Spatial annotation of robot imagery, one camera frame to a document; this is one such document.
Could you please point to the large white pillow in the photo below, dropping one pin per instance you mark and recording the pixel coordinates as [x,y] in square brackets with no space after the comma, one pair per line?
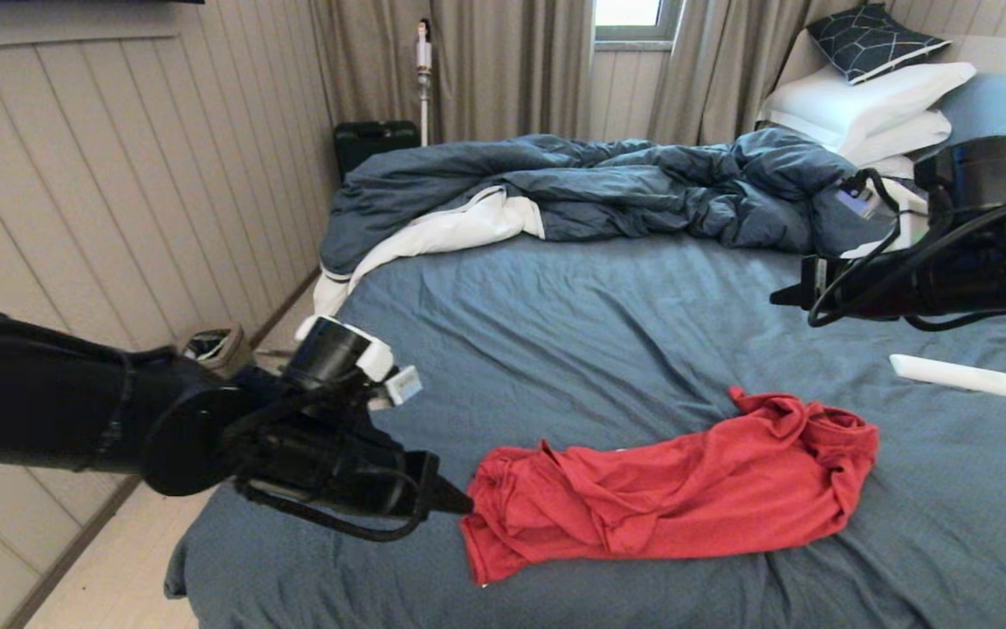
[857,103]

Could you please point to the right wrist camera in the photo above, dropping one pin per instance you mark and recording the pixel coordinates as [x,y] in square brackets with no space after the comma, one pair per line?
[974,175]

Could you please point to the black hard case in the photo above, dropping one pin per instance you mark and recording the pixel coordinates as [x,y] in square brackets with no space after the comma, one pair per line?
[372,141]

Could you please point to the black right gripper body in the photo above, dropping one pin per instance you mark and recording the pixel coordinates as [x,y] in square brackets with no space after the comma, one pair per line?
[922,284]

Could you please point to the grey metal floor rod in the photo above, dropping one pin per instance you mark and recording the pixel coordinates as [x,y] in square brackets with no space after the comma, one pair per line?
[276,354]

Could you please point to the beige curtain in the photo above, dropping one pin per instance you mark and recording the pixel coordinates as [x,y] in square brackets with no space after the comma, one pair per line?
[485,65]
[730,65]

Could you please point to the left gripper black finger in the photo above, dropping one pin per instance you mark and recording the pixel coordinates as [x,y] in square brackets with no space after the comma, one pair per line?
[444,485]
[446,508]

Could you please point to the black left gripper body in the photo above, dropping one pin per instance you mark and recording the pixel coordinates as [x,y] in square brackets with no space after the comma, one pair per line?
[337,467]

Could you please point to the dark blue crumpled duvet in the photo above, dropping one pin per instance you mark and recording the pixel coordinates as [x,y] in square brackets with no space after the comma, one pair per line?
[643,188]

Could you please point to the white flat remote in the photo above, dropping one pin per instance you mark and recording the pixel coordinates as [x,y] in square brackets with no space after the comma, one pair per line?
[957,377]

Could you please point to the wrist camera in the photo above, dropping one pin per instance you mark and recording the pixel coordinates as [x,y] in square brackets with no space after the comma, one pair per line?
[337,354]
[974,175]

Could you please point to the white stick vacuum cleaner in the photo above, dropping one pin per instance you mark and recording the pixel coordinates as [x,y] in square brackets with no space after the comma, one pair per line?
[423,83]

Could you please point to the dark patterned cushion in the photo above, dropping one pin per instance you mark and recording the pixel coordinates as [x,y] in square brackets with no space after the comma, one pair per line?
[870,42]

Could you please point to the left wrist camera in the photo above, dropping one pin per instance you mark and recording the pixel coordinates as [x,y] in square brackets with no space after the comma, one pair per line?
[337,354]

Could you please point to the grey framed window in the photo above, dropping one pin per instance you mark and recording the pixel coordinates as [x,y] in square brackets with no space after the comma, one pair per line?
[630,17]

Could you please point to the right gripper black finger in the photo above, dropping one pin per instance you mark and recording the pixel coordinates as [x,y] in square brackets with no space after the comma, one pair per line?
[793,293]
[791,303]

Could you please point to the bronze trash bin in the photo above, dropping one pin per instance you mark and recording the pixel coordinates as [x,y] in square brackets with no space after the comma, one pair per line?
[237,345]

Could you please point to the red t-shirt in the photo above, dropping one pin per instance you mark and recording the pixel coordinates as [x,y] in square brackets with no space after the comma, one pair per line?
[686,498]

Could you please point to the white bed linen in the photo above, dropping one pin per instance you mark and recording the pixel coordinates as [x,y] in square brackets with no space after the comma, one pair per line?
[442,231]

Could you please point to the black and white trash bag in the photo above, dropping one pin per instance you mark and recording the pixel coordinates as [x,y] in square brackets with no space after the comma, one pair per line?
[206,345]

